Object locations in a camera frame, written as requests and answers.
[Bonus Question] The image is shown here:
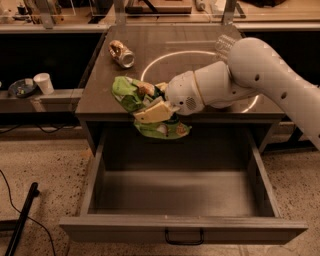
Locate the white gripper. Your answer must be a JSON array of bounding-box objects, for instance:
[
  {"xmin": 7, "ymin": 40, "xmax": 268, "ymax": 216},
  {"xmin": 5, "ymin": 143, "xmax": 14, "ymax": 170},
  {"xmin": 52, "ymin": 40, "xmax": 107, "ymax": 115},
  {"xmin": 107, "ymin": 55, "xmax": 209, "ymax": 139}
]
[{"xmin": 133, "ymin": 71, "xmax": 204, "ymax": 124}]

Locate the green rice chip bag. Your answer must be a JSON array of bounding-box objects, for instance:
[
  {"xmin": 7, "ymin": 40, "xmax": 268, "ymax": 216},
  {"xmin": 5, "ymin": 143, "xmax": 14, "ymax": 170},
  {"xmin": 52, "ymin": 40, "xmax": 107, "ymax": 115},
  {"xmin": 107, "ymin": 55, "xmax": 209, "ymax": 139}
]
[{"xmin": 112, "ymin": 76, "xmax": 191, "ymax": 139}]

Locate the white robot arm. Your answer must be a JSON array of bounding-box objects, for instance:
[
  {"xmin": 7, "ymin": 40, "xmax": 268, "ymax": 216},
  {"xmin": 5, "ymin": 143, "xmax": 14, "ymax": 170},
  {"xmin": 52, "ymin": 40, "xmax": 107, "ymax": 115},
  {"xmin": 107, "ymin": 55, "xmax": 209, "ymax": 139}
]
[{"xmin": 134, "ymin": 36, "xmax": 320, "ymax": 148}]

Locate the open grey top drawer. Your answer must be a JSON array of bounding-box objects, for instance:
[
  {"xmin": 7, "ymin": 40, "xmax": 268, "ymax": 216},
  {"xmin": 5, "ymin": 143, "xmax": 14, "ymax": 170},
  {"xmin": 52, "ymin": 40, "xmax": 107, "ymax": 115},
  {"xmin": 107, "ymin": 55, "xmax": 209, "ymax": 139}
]
[{"xmin": 60, "ymin": 124, "xmax": 307, "ymax": 244}]

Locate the dark grey cabinet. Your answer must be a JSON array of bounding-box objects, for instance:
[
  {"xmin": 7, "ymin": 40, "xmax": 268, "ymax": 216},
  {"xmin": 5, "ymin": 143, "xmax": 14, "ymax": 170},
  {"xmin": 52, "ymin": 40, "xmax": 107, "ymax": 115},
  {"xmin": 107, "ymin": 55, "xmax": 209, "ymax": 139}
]
[{"xmin": 76, "ymin": 24, "xmax": 283, "ymax": 152}]

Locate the tipped aluminium can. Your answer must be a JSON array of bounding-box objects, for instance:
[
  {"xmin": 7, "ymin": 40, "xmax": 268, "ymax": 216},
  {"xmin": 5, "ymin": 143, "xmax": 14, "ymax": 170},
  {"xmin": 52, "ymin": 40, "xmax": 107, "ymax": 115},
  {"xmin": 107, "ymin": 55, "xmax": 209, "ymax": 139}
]
[{"xmin": 108, "ymin": 40, "xmax": 135, "ymax": 69}]

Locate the clear plastic water bottle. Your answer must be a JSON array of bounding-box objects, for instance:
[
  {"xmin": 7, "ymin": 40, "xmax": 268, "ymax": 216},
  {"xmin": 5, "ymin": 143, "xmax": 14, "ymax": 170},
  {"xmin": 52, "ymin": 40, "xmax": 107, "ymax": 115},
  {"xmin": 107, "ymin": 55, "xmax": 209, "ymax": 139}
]
[{"xmin": 215, "ymin": 34, "xmax": 236, "ymax": 61}]

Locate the low grey side shelf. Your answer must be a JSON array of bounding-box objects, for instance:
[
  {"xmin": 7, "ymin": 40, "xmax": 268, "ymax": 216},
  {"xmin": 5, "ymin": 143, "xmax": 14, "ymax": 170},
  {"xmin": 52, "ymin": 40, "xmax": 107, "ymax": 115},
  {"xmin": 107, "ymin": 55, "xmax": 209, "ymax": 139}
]
[{"xmin": 0, "ymin": 89, "xmax": 83, "ymax": 114}]

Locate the white paper cup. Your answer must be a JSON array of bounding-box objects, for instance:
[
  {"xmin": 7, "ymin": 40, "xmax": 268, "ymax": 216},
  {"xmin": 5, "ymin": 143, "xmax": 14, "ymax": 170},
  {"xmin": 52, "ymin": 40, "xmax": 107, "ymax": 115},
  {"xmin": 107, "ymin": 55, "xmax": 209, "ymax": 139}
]
[{"xmin": 33, "ymin": 73, "xmax": 54, "ymax": 95}]

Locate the dark round plate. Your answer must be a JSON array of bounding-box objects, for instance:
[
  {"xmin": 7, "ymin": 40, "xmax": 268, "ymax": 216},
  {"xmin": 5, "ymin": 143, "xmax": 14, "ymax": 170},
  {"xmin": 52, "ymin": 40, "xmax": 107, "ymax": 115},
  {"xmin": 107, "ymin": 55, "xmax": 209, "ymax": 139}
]
[{"xmin": 8, "ymin": 78, "xmax": 37, "ymax": 98}]

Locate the black stand leg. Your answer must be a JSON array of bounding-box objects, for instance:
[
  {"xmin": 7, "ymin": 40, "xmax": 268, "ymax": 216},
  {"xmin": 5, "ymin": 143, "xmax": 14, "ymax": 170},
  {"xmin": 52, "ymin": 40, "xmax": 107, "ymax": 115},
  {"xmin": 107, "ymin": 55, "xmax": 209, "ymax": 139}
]
[{"xmin": 5, "ymin": 182, "xmax": 39, "ymax": 256}]

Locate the black drawer handle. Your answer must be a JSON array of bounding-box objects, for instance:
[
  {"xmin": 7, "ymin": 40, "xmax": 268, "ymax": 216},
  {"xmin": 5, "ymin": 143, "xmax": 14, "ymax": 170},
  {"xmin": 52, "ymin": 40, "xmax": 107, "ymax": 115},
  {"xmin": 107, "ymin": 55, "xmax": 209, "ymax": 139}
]
[{"xmin": 164, "ymin": 229, "xmax": 204, "ymax": 246}]

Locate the black floor cable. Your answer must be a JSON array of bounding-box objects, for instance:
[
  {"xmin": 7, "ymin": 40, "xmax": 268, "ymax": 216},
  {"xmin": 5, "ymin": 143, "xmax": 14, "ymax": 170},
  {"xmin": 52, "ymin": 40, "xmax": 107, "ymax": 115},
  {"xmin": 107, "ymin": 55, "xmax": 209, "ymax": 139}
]
[{"xmin": 0, "ymin": 169, "xmax": 57, "ymax": 256}]

